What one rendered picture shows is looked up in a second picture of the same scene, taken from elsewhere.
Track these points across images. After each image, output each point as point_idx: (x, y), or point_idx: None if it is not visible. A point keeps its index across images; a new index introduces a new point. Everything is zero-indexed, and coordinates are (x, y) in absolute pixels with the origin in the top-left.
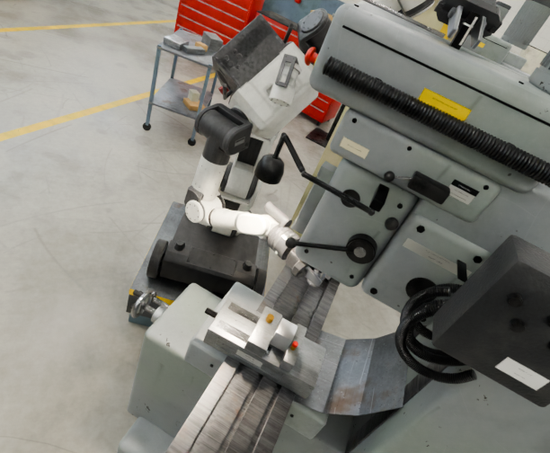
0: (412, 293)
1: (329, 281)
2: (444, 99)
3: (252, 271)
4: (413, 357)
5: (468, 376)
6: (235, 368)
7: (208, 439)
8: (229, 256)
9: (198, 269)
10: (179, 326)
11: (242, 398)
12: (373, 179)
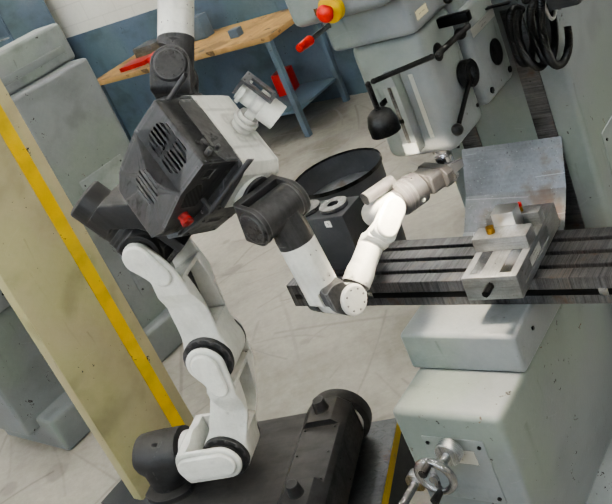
0: (497, 60)
1: (386, 248)
2: None
3: (328, 401)
4: (506, 135)
5: (569, 28)
6: (546, 269)
7: None
8: (293, 444)
9: (332, 466)
10: (476, 393)
11: (580, 255)
12: (431, 23)
